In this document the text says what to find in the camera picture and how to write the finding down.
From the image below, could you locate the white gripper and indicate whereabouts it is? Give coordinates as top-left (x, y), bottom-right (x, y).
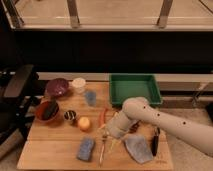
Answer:
top-left (97, 111), bottom-right (134, 154)

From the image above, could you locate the blue sponge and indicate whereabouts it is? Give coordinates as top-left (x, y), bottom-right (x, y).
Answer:
top-left (76, 137), bottom-right (95, 162)

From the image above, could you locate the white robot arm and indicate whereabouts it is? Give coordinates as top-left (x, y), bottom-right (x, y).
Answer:
top-left (102, 97), bottom-right (213, 158)

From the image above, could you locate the black striped small cup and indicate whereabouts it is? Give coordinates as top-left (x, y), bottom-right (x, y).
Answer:
top-left (64, 110), bottom-right (77, 125)

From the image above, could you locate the clear plastic cup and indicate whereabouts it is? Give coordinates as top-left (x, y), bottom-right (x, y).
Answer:
top-left (85, 91), bottom-right (96, 106)

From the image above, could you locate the white cup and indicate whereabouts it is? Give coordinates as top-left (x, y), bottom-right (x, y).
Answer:
top-left (72, 78), bottom-right (86, 93)

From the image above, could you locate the silver fork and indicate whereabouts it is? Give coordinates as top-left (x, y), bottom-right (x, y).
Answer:
top-left (99, 134), bottom-right (108, 167)

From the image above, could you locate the orange carrot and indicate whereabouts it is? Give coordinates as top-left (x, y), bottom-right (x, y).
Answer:
top-left (99, 108), bottom-right (108, 127)

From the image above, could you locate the bunch of dark grapes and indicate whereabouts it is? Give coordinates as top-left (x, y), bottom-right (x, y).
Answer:
top-left (130, 122), bottom-right (140, 133)

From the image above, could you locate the yellow round fruit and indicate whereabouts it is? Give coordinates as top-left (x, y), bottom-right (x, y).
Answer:
top-left (77, 117), bottom-right (91, 131)

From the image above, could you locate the grey folded cloth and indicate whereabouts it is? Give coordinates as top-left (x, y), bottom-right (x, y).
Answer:
top-left (124, 134), bottom-right (153, 164)

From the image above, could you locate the wooden cutting board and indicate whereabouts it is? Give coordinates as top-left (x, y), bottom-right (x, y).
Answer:
top-left (17, 82), bottom-right (173, 171)

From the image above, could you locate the green plastic tray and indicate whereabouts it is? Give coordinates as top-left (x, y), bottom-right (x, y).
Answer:
top-left (109, 74), bottom-right (162, 107)

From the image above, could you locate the dark object in red bowl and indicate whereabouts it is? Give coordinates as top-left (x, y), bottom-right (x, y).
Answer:
top-left (42, 102), bottom-right (57, 120)

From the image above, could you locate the red bowl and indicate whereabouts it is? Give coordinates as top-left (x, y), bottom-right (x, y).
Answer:
top-left (35, 100), bottom-right (59, 124)

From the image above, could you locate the purple bowl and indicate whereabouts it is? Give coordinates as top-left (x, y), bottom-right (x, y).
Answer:
top-left (46, 78), bottom-right (69, 97)

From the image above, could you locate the black office chair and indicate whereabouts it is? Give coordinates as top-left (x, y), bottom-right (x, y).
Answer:
top-left (0, 64), bottom-right (40, 145)

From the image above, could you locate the black handled knife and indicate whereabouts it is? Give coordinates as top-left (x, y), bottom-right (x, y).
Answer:
top-left (152, 127), bottom-right (160, 156)

